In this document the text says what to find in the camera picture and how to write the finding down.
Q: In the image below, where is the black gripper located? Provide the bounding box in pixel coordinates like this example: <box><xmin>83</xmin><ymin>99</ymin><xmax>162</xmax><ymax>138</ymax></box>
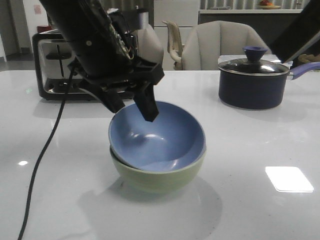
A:
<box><xmin>68</xmin><ymin>57</ymin><xmax>165</xmax><ymax>122</ymax></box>

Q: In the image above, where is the blue bowl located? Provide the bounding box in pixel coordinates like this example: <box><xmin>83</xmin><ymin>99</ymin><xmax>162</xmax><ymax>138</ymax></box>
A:
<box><xmin>108</xmin><ymin>101</ymin><xmax>206</xmax><ymax>173</ymax></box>

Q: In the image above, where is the green bowl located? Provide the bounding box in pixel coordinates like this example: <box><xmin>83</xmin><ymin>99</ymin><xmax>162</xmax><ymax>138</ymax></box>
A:
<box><xmin>109</xmin><ymin>148</ymin><xmax>207</xmax><ymax>194</ymax></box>

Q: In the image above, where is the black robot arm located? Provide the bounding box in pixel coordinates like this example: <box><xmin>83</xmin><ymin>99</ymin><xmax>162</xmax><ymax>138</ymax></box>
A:
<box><xmin>79</xmin><ymin>0</ymin><xmax>320</xmax><ymax>121</ymax></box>
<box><xmin>40</xmin><ymin>0</ymin><xmax>164</xmax><ymax>122</ymax></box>

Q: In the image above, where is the beige armchair left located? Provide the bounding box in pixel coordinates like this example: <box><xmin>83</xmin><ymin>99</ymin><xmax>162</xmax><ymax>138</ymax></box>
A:
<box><xmin>137</xmin><ymin>24</ymin><xmax>164</xmax><ymax>65</ymax></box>

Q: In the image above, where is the beige armchair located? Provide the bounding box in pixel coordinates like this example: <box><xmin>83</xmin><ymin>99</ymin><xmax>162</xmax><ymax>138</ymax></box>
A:
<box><xmin>181</xmin><ymin>20</ymin><xmax>268</xmax><ymax>71</ymax></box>
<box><xmin>137</xmin><ymin>24</ymin><xmax>164</xmax><ymax>65</ymax></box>

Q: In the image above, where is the cream plastic chair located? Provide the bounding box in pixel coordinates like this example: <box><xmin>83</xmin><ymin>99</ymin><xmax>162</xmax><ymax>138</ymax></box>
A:
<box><xmin>162</xmin><ymin>20</ymin><xmax>184</xmax><ymax>71</ymax></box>

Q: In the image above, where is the black and chrome toaster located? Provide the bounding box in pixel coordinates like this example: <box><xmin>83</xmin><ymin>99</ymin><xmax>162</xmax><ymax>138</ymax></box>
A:
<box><xmin>32</xmin><ymin>28</ymin><xmax>133</xmax><ymax>102</ymax></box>

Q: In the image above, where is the beige armchair right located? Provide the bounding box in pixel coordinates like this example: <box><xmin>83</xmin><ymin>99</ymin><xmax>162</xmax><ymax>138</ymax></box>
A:
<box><xmin>181</xmin><ymin>20</ymin><xmax>268</xmax><ymax>71</ymax></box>

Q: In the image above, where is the white cabinet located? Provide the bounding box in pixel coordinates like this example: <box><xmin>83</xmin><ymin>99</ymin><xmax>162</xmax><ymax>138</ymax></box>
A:
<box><xmin>153</xmin><ymin>0</ymin><xmax>200</xmax><ymax>71</ymax></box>

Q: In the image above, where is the dark blue saucepan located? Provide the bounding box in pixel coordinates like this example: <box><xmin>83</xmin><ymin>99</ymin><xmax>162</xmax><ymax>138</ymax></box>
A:
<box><xmin>218</xmin><ymin>62</ymin><xmax>320</xmax><ymax>110</ymax></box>

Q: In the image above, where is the glass pot lid blue knob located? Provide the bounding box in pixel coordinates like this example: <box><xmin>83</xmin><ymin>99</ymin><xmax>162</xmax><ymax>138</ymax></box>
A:
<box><xmin>218</xmin><ymin>46</ymin><xmax>289</xmax><ymax>76</ymax></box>

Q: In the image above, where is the fruit bowl on counter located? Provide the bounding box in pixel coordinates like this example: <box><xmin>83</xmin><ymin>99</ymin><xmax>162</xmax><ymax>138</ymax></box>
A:
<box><xmin>257</xmin><ymin>0</ymin><xmax>281</xmax><ymax>10</ymax></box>

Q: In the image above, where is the woven basket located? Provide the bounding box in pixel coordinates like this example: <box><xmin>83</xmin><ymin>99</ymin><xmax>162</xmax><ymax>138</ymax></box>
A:
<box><xmin>298</xmin><ymin>53</ymin><xmax>320</xmax><ymax>65</ymax></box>

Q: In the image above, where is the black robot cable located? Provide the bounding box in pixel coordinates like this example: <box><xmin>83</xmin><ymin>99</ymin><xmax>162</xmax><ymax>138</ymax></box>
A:
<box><xmin>16</xmin><ymin>65</ymin><xmax>77</xmax><ymax>240</ymax></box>

